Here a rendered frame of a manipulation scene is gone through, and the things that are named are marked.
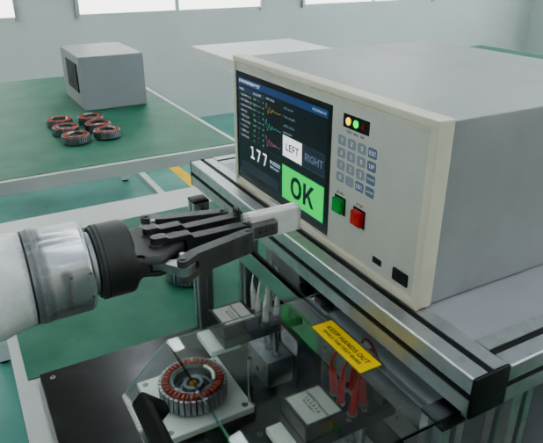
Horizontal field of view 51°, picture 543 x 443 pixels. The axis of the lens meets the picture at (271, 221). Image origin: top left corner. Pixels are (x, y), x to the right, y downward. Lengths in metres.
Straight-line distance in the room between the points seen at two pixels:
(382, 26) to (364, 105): 6.15
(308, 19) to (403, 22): 1.26
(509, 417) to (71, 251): 0.47
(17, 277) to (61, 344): 0.71
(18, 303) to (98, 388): 0.56
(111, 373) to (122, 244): 0.58
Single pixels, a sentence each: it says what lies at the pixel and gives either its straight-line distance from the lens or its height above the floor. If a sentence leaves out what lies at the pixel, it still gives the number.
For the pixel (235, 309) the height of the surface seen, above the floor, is 0.92.
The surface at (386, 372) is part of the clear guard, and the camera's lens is 0.63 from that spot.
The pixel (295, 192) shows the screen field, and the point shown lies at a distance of 0.78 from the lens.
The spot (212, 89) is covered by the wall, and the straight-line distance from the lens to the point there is 5.78.
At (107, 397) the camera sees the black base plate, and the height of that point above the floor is 0.77.
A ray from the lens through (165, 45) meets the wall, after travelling 5.55.
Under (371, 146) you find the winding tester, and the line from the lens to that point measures 0.63.
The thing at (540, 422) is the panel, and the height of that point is 0.98.
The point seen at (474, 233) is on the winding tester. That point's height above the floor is 1.19.
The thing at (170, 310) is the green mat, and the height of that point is 0.75.
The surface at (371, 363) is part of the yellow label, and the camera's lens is 0.63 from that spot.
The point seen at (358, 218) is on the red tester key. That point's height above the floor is 1.18.
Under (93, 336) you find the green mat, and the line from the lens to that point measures 1.25.
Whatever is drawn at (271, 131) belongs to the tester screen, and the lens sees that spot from 0.82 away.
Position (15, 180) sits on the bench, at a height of 0.75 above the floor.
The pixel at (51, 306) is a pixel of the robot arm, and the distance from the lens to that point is 0.56.
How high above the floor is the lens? 1.46
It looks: 25 degrees down
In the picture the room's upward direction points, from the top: straight up
